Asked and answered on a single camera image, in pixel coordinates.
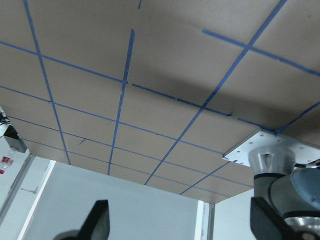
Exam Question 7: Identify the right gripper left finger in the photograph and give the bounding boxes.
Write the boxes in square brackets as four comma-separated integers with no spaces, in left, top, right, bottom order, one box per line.
[54,199,110,240]

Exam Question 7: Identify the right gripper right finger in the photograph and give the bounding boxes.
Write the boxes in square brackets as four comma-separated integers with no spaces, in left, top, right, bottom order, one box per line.
[250,197,298,240]

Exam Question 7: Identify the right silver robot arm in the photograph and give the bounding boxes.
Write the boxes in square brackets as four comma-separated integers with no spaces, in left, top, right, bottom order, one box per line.
[55,147,320,240]

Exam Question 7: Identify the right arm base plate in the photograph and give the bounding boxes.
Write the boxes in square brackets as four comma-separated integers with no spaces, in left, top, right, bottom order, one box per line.
[223,130,320,167]

